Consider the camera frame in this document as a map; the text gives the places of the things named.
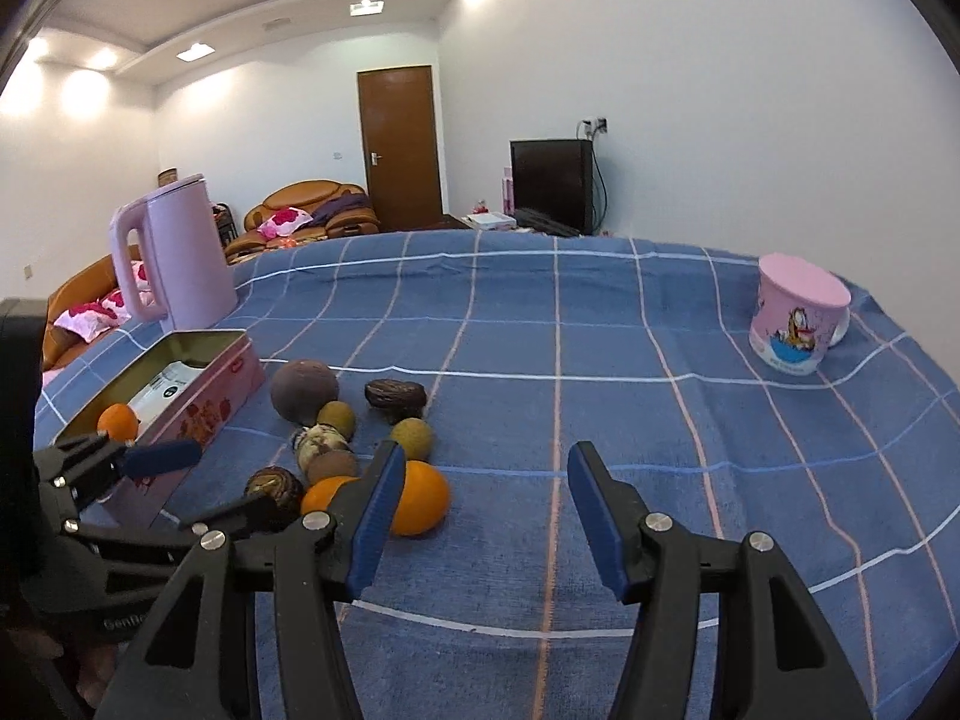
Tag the white flat box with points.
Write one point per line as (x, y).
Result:
(491, 220)

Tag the pink cartoon cup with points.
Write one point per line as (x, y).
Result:
(795, 315)

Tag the brown round longan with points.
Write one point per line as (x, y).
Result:
(332, 466)

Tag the pink floral pillow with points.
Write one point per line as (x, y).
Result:
(285, 219)
(82, 315)
(124, 304)

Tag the square ceiling light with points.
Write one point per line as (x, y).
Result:
(367, 7)
(193, 52)

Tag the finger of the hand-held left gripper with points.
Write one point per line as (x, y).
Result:
(161, 457)
(225, 511)

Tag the blue checked tablecloth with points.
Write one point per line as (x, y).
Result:
(525, 352)

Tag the pink tin box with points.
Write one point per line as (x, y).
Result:
(210, 420)

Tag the dark brown wrinkled walnut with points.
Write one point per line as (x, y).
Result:
(395, 397)
(274, 491)

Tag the pink electric kettle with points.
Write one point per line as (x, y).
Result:
(187, 255)

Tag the white packet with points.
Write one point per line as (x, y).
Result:
(161, 390)

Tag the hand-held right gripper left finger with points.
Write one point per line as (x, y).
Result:
(375, 532)

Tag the brown wooden door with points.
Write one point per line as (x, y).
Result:
(397, 150)

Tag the large purple brown mangosteen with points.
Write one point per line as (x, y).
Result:
(304, 390)

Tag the black television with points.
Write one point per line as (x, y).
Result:
(551, 180)

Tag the purple cloth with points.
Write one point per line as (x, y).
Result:
(341, 206)

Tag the yellow green longan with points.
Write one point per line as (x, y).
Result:
(335, 416)
(414, 439)

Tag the orange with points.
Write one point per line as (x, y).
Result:
(324, 496)
(424, 501)
(118, 421)

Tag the mottled cream brown nut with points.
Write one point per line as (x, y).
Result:
(321, 441)

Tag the brown leather sofa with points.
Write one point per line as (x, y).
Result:
(75, 285)
(300, 199)

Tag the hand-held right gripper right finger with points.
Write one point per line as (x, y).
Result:
(596, 532)

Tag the wall outlet with plugs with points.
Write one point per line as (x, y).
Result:
(594, 126)

